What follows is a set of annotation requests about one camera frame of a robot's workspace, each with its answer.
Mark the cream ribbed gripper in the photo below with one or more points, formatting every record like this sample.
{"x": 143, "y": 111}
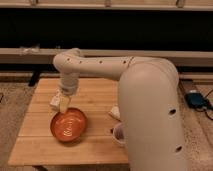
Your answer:
{"x": 68, "y": 86}

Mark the orange ceramic bowl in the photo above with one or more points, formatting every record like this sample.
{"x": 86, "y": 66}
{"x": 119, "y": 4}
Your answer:
{"x": 68, "y": 126}

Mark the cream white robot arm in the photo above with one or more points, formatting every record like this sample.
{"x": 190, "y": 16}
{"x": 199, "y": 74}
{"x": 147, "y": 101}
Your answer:
{"x": 147, "y": 102}

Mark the small white box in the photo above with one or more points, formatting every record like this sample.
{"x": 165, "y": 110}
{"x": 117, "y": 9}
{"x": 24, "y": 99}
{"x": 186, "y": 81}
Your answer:
{"x": 55, "y": 102}

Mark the light wooden table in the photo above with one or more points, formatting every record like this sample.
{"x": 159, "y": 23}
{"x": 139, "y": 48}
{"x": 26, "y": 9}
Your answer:
{"x": 35, "y": 145}

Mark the white crumpled item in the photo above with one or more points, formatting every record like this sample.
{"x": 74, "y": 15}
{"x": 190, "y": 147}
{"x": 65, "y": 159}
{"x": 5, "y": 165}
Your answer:
{"x": 114, "y": 112}

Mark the white cup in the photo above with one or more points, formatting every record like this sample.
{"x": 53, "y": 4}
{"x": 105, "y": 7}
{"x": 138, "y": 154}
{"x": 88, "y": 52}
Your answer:
{"x": 118, "y": 135}

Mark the blue black device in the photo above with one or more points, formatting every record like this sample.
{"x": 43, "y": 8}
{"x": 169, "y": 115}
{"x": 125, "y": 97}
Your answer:
{"x": 195, "y": 99}

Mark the wooden shelf rail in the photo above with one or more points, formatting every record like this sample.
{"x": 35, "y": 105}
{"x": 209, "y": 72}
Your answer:
{"x": 44, "y": 56}

